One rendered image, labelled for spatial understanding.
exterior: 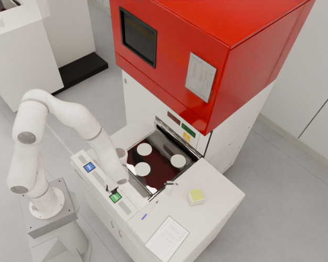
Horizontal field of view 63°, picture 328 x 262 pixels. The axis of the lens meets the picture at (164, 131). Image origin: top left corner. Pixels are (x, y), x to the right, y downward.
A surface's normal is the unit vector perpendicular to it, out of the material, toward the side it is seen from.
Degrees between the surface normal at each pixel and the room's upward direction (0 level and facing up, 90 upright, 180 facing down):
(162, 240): 0
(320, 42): 90
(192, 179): 0
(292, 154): 0
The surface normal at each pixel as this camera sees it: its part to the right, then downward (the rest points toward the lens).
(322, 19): -0.72, 0.52
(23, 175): 0.34, 0.41
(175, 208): 0.05, -0.60
